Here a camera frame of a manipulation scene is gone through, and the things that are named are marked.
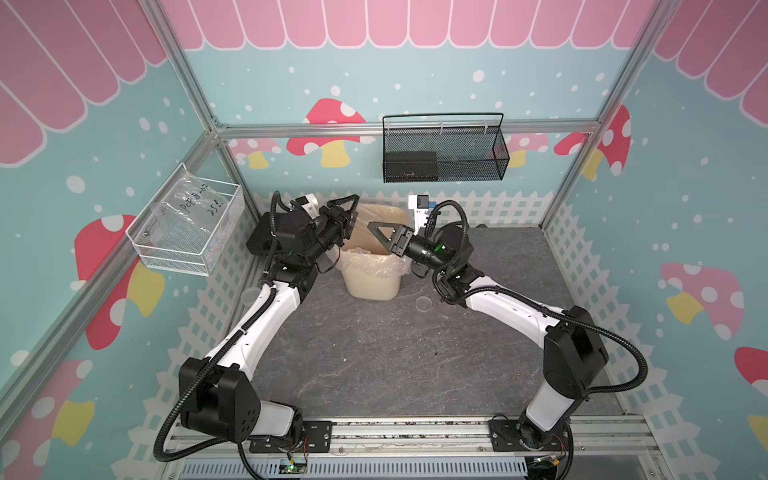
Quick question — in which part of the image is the black wire mesh basket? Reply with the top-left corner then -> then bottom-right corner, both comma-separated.
381,112 -> 510,183

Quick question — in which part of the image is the clear plastic bag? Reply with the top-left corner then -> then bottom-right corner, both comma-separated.
139,174 -> 245,263

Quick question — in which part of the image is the clear tea jar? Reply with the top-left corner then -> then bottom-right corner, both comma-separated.
240,287 -> 261,309

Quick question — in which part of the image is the white wire wall basket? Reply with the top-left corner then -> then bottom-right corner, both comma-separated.
125,164 -> 245,277

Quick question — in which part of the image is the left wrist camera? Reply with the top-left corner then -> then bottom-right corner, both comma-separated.
291,194 -> 320,218

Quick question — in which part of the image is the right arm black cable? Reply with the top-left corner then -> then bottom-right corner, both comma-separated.
428,199 -> 649,395

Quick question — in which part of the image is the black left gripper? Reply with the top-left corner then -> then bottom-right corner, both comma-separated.
304,195 -> 360,263

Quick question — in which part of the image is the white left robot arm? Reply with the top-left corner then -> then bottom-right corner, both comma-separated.
163,194 -> 360,448

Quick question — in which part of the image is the clear plastic bin liner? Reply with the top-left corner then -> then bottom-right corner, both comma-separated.
326,203 -> 420,279

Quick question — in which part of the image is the black plastic tool case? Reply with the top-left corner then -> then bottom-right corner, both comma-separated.
246,212 -> 274,257

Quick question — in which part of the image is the black box in basket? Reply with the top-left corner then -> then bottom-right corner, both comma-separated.
382,151 -> 439,183

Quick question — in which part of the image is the cream plastic trash bin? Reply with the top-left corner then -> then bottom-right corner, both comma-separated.
336,203 -> 411,301

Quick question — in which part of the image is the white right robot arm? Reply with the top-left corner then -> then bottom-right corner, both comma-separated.
368,222 -> 608,450

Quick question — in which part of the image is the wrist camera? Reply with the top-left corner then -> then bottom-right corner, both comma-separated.
407,194 -> 435,233
291,194 -> 320,218

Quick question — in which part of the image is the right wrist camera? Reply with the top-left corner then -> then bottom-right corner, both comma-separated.
407,194 -> 435,233

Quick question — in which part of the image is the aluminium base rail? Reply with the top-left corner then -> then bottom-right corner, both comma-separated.
156,414 -> 672,479

